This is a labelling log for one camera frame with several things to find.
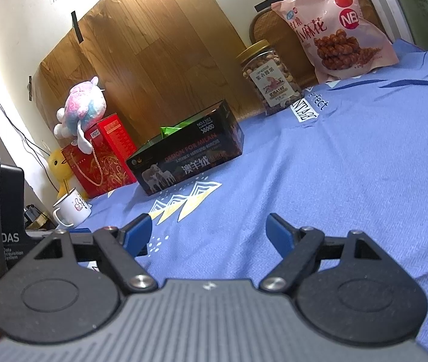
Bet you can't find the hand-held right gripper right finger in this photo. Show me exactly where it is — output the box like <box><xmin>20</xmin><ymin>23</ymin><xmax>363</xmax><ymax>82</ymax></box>
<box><xmin>259</xmin><ymin>213</ymin><xmax>411</xmax><ymax>295</ymax></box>

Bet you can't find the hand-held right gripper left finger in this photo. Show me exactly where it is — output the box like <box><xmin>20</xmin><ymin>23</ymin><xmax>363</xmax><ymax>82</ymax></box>
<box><xmin>13</xmin><ymin>213</ymin><xmax>159</xmax><ymax>295</ymax></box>

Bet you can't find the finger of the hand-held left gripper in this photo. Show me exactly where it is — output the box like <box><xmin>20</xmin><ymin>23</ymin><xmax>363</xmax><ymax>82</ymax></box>
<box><xmin>25</xmin><ymin>227</ymin><xmax>94</xmax><ymax>239</ymax></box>

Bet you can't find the dark printed cardboard box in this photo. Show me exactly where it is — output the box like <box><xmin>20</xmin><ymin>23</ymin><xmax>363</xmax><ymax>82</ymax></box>
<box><xmin>125</xmin><ymin>100</ymin><xmax>245</xmax><ymax>197</ymax></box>

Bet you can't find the bright green snack packet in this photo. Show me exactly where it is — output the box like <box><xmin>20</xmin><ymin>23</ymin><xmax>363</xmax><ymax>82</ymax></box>
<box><xmin>159</xmin><ymin>119</ymin><xmax>196</xmax><ymax>139</ymax></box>

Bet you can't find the white enamel mug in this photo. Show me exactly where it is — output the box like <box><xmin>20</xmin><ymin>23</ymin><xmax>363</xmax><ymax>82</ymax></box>
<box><xmin>52</xmin><ymin>190</ymin><xmax>93</xmax><ymax>229</ymax></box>

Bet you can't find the small black device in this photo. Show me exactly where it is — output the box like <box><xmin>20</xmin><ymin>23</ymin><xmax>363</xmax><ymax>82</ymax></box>
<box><xmin>23</xmin><ymin>204</ymin><xmax>55</xmax><ymax>231</ymax></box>

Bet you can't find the yellow plush duck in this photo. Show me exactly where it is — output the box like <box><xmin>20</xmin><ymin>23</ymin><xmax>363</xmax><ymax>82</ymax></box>
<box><xmin>47</xmin><ymin>148</ymin><xmax>76</xmax><ymax>201</ymax></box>

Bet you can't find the red gift box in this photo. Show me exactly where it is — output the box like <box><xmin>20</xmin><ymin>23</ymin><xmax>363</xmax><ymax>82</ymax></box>
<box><xmin>61</xmin><ymin>113</ymin><xmax>138</xmax><ymax>199</ymax></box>

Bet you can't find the blue printed cloth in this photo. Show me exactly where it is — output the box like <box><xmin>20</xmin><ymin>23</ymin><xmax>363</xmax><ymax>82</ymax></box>
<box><xmin>72</xmin><ymin>38</ymin><xmax>428</xmax><ymax>362</ymax></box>

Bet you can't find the pastel plush toy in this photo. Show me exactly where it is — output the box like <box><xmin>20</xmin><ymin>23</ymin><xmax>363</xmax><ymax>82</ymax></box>
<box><xmin>53</xmin><ymin>76</ymin><xmax>106</xmax><ymax>152</ymax></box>

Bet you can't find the clear nut jar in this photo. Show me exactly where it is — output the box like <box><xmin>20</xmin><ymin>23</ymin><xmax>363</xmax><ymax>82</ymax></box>
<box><xmin>236</xmin><ymin>40</ymin><xmax>305</xmax><ymax>116</ymax></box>

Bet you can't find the wood-grain sheet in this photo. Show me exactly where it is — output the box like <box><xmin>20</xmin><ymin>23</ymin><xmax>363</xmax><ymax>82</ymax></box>
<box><xmin>33</xmin><ymin>0</ymin><xmax>272</xmax><ymax>159</ymax></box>

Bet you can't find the pink snack bag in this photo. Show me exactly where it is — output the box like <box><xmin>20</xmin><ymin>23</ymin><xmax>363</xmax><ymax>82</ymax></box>
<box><xmin>271</xmin><ymin>0</ymin><xmax>400</xmax><ymax>84</ymax></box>

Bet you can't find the black wall cable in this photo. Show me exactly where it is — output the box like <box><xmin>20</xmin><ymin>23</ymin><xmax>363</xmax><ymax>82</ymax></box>
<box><xmin>0</xmin><ymin>44</ymin><xmax>61</xmax><ymax>197</ymax></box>

